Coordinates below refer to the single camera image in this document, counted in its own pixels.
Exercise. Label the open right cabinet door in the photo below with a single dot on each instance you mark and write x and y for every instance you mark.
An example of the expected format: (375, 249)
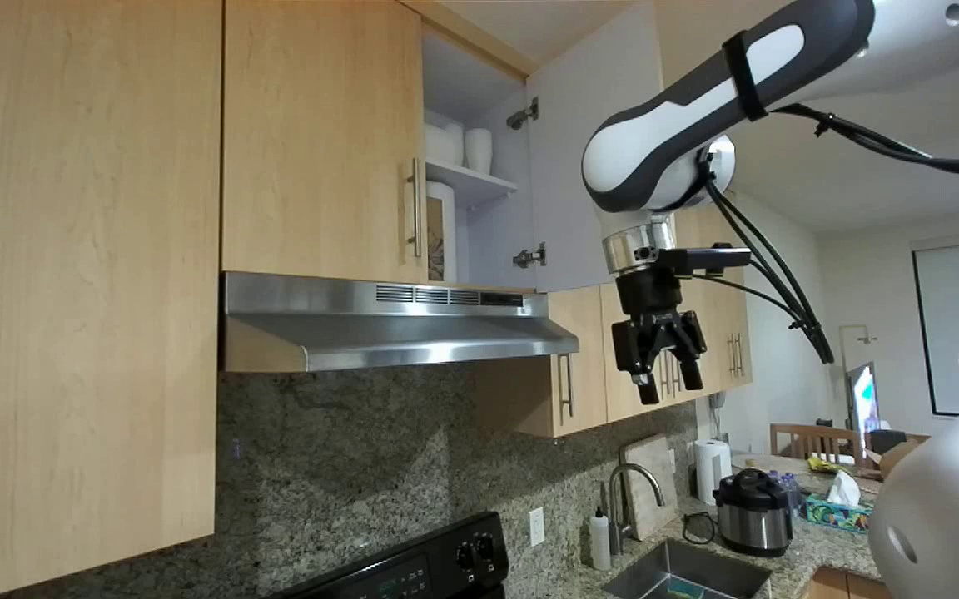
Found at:
(587, 59)

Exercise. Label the tissue box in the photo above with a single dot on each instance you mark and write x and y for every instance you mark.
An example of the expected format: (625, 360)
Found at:
(838, 507)

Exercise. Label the wooden cutting board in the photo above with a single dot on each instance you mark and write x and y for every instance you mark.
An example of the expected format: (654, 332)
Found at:
(657, 458)

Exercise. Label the stainless steel range hood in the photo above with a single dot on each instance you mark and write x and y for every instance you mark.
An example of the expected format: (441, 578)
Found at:
(308, 325)

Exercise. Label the wooden chair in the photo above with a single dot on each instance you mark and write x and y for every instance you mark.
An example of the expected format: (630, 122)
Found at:
(811, 440)

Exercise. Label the black stove control panel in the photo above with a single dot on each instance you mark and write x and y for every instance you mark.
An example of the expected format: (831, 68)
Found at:
(464, 561)

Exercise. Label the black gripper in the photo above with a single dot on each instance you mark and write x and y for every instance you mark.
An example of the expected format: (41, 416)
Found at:
(654, 322)

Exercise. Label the white soap bottle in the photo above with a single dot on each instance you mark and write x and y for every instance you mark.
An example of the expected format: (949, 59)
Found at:
(599, 539)

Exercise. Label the steel kitchen sink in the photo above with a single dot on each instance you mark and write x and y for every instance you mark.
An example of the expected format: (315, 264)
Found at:
(681, 569)

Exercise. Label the white paper towel roll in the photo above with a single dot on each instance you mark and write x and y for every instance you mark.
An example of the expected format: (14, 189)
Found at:
(709, 470)

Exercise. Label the wooden cabinet door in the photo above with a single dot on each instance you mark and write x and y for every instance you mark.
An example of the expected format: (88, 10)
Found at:
(320, 137)

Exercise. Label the wooden upper cabinets right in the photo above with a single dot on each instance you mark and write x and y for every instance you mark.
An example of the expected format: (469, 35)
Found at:
(583, 390)

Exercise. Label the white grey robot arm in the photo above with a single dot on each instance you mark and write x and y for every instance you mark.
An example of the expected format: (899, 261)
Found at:
(671, 152)

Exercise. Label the chrome kitchen faucet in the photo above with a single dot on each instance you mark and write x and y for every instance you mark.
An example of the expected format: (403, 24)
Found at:
(628, 501)

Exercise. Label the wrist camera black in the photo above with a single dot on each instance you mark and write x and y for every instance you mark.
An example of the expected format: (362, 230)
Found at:
(703, 261)

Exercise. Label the black silver pressure cooker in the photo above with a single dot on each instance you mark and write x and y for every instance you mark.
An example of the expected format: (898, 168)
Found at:
(754, 515)

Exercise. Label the white wall outlet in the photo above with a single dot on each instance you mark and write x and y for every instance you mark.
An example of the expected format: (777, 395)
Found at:
(536, 528)

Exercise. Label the white cups on shelf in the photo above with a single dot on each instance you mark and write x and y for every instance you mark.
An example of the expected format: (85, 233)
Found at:
(461, 148)

